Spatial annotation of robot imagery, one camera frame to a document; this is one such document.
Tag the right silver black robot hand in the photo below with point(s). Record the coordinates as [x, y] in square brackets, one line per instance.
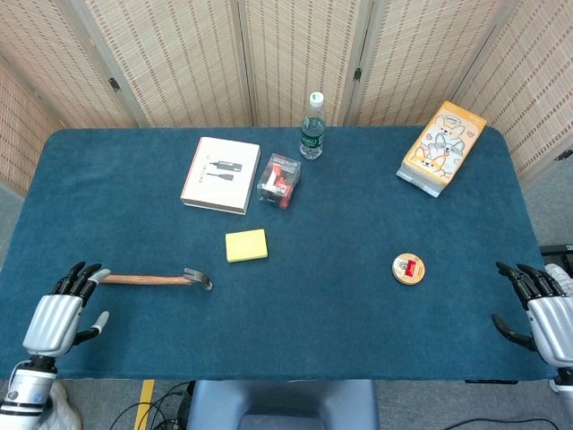
[551, 320]

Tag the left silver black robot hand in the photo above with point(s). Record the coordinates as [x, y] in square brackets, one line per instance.
[51, 320]

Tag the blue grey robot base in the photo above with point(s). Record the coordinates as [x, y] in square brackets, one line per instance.
[282, 405]

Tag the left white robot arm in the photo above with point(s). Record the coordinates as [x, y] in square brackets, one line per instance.
[27, 387]

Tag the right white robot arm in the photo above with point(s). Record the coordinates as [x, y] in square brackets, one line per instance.
[565, 380]

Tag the yellow sponge block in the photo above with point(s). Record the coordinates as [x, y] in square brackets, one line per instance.
[246, 245]

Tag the black device on floor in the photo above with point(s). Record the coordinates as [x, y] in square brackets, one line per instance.
[557, 253]

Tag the yellow floor tape strip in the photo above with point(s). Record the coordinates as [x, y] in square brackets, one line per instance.
[144, 403]

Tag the round tin with red label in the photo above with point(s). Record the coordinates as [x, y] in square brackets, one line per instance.
[408, 269]

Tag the orange corgi print bag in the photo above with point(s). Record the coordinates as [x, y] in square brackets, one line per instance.
[441, 150]

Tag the white flat product box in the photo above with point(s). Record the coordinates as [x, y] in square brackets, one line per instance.
[220, 175]

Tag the blue table cloth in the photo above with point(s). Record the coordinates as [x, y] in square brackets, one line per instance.
[286, 313]

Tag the clear box with red items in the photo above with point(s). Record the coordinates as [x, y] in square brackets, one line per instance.
[279, 181]

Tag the clear water bottle green label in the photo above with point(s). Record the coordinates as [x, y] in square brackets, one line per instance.
[312, 130]

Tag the bamboo folding screen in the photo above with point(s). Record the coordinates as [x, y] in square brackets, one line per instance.
[286, 58]

